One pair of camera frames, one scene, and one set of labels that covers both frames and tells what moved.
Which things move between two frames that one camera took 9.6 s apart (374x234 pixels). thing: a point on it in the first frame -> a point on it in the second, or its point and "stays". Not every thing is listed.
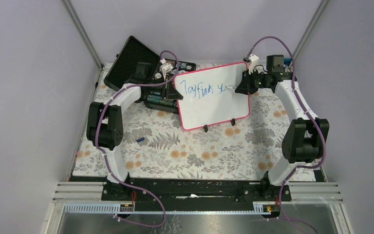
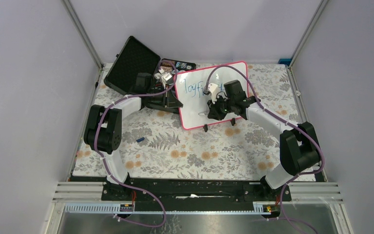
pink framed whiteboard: [206, 100] stays
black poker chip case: [136, 65] stays
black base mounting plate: [193, 195] stays
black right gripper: [246, 87] -> [214, 112]
